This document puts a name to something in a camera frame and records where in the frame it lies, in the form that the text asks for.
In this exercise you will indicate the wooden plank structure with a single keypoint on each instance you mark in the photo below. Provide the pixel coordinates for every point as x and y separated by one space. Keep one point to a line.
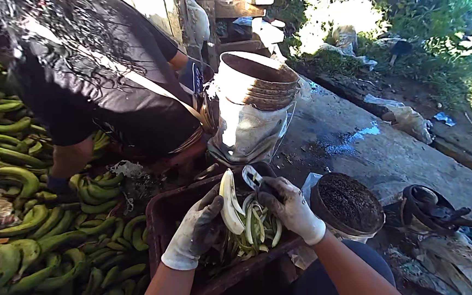
236 9

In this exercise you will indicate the small black bucket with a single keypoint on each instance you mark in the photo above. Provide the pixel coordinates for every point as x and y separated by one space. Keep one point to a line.
412 205

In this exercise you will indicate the crumpled translucent plastic sheet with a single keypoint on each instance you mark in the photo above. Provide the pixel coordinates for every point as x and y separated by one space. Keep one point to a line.
410 119

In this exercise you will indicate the person's left forearm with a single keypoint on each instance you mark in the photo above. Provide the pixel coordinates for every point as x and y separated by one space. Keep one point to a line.
170 282

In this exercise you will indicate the person's right fingers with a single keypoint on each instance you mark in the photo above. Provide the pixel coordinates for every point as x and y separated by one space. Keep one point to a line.
276 184

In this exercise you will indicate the dark red plastic crate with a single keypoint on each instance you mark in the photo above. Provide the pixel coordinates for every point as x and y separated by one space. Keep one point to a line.
166 211

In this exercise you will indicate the person's right thumb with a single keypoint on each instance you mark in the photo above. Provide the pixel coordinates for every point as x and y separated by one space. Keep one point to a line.
269 202

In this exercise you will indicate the person's right forearm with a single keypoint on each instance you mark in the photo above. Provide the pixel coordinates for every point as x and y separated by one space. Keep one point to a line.
350 268

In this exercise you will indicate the white hanging bag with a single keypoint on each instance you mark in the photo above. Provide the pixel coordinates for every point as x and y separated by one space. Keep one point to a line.
199 20

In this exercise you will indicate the dirty crumpled cloth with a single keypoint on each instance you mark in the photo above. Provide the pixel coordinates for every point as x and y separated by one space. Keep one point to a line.
457 262

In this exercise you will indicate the dirty white sack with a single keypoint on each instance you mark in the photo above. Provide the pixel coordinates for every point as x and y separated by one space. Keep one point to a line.
250 127

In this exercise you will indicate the person's left hand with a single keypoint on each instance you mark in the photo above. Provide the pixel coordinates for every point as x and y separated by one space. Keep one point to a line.
185 237

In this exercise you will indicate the person's left thumb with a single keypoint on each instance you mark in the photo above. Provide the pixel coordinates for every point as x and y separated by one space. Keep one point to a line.
212 209

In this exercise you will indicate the large white stained bucket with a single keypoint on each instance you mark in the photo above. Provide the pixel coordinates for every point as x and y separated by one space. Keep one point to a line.
236 88

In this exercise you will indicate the bucket of dark soil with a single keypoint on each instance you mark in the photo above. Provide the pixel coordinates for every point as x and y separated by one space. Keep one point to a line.
348 203

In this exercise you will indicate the pile of green plantains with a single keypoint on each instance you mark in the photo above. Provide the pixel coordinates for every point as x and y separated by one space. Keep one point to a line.
27 246

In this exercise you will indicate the green bushes and grass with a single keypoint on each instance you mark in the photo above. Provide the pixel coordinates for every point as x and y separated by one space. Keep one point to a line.
432 53

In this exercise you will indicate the pile of plantain peels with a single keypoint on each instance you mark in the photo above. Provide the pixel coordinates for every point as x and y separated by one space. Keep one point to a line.
256 229

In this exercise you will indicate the person's left fingers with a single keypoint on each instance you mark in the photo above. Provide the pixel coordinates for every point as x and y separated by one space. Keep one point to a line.
209 196

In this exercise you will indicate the small blue plastic scrap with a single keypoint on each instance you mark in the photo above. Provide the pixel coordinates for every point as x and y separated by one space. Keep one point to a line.
444 119

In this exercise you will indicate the peeled pale plantain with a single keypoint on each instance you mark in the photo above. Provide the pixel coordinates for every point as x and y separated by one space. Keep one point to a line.
230 207

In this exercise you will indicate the person's right hand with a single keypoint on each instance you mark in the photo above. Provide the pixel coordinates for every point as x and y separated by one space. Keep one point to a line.
301 217

